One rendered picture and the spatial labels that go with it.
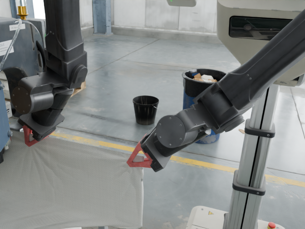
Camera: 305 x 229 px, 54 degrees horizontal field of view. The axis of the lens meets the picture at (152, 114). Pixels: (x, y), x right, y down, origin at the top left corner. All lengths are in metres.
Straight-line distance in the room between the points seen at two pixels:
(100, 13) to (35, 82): 8.80
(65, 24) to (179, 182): 1.99
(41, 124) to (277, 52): 0.52
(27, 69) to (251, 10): 0.61
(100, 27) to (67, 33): 8.87
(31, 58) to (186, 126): 0.51
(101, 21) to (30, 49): 8.58
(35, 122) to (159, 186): 1.75
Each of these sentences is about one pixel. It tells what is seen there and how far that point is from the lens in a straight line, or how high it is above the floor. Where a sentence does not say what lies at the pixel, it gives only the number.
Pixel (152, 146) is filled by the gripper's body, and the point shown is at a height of 1.13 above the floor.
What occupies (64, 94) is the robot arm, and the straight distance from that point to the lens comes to 0.68.
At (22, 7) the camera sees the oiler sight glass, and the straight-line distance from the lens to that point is 0.87.
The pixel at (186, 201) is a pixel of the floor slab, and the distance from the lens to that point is 2.26.
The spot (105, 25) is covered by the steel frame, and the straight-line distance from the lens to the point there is 9.37.
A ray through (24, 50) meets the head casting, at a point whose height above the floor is 1.26.
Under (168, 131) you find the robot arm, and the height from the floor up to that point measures 1.20.
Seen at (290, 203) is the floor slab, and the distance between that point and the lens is 2.49.
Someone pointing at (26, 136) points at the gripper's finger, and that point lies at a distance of 0.80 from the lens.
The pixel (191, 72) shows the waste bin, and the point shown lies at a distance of 3.11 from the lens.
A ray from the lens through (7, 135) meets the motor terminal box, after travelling 0.48.
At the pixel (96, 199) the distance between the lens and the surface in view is 0.79.
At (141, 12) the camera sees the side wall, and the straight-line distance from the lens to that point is 9.14.
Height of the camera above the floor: 1.43
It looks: 23 degrees down
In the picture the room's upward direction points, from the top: 2 degrees clockwise
